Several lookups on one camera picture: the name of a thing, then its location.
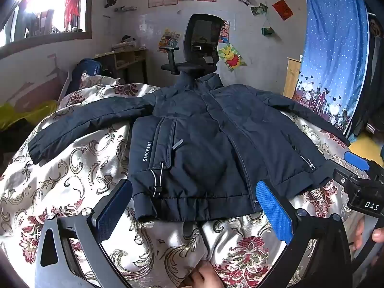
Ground blue dotted printed curtain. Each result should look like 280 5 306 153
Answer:
292 0 370 140

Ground blue backpack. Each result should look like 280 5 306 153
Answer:
71 58 102 89

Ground black mesh office chair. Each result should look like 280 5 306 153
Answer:
158 14 225 80

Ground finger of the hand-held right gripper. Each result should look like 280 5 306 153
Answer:
343 151 370 172
322 159 360 187

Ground clutter on desk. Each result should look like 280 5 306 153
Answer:
112 35 146 51

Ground person's left hand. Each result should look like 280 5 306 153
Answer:
181 260 225 288

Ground person's right hand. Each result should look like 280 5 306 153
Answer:
351 216 384 252

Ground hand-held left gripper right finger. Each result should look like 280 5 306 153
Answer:
255 180 353 288

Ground dark hanging clothes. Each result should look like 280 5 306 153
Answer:
349 12 384 144

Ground yellow-green cloth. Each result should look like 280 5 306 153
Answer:
0 100 59 131

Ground dark navy padded jacket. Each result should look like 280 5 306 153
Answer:
28 72 351 222

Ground green hanging basket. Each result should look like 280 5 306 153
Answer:
261 18 275 36

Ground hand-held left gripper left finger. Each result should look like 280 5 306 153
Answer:
34 178 134 288

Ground window with dark frame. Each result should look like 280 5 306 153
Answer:
0 0 96 50

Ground yellow bear cartoon poster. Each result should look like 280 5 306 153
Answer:
218 43 246 72

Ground wooden desk with shelf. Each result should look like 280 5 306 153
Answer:
93 48 148 85

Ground green wall photos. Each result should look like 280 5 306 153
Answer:
250 3 268 16

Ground red paper envelope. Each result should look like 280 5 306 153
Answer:
272 0 294 21

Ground red hanging garment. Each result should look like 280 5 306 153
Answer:
64 0 83 30

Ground light wooden cabinet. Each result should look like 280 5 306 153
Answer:
282 55 303 99

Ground colourful cartoon wall poster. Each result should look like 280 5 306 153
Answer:
158 28 181 54

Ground small cartoon poster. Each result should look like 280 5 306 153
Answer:
218 20 230 44

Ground floral satin blanket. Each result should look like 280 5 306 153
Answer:
0 75 384 288

